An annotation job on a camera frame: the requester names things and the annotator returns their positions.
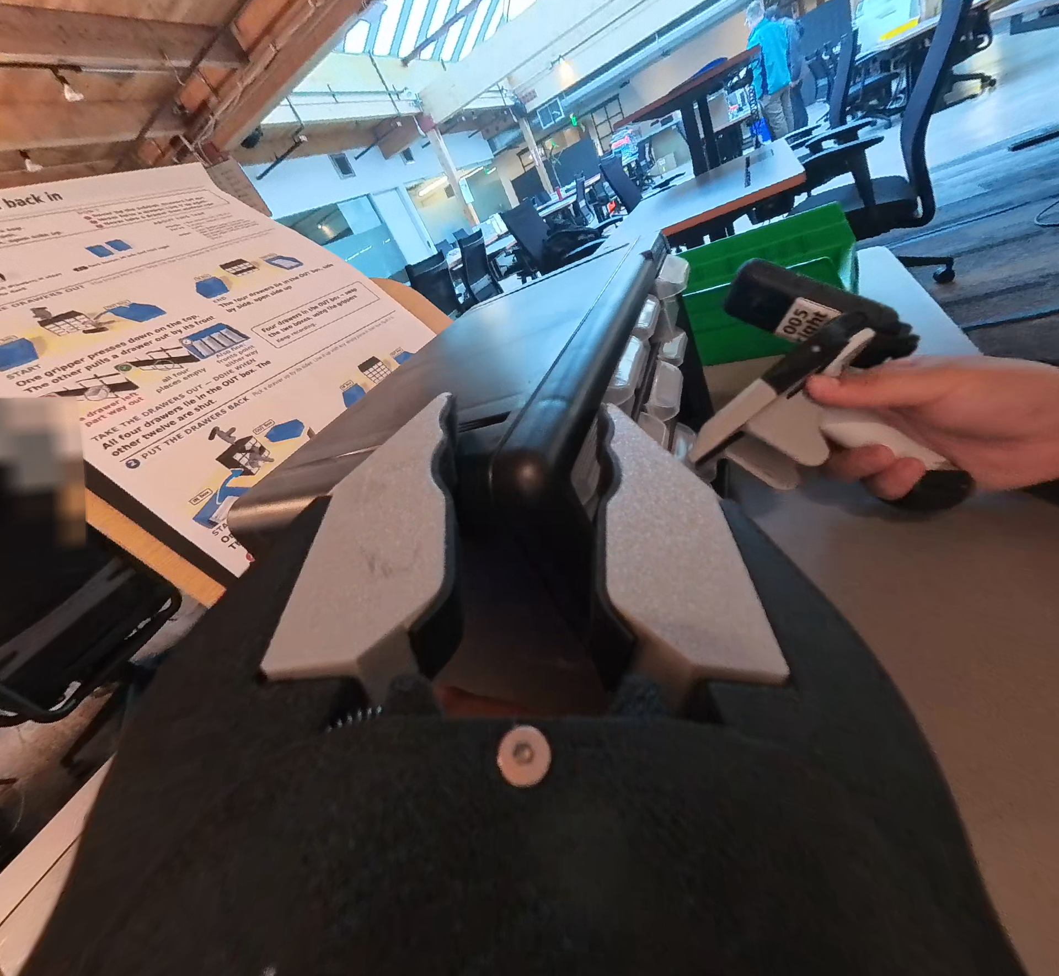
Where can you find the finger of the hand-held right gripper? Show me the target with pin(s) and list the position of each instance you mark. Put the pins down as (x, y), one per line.
(744, 413)
(786, 438)

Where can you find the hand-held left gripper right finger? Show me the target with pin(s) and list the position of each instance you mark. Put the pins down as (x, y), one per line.
(687, 562)

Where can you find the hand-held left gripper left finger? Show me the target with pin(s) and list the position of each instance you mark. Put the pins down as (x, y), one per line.
(364, 546)

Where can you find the row of clear drawers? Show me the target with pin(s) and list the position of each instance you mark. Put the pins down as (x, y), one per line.
(662, 388)

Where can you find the black drawer cabinet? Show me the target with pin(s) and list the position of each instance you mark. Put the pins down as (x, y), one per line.
(463, 347)

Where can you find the person's right hand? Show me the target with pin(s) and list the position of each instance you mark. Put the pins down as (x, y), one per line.
(976, 413)

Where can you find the green plastic bin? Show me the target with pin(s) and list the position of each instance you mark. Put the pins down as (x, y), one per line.
(769, 248)

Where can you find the grey desk with wood edge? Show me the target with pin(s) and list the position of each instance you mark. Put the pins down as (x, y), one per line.
(728, 173)

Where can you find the wooden poster board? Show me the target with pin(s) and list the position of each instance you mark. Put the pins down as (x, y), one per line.
(149, 546)

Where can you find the tall brown standing desk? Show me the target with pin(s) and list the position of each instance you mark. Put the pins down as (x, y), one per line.
(687, 86)

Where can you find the large black office chair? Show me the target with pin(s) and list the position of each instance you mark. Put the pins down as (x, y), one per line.
(931, 99)

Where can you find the printed instruction poster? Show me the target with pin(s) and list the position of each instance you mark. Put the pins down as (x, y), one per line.
(165, 289)

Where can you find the white furniture unit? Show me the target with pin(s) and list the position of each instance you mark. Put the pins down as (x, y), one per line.
(33, 893)

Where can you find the ceiling track spotlight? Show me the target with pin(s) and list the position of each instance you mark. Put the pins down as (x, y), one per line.
(70, 89)
(31, 162)

